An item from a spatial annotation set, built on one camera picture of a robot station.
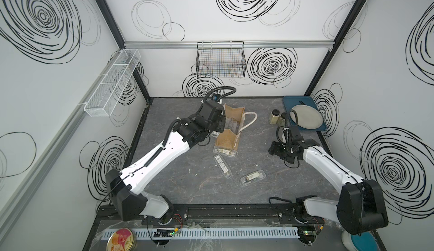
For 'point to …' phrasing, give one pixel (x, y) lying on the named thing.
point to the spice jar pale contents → (274, 116)
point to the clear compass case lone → (252, 177)
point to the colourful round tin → (122, 239)
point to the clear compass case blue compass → (231, 124)
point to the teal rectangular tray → (291, 102)
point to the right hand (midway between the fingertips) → (274, 153)
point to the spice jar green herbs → (281, 121)
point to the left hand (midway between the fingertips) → (219, 117)
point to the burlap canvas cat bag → (227, 139)
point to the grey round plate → (308, 117)
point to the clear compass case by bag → (224, 151)
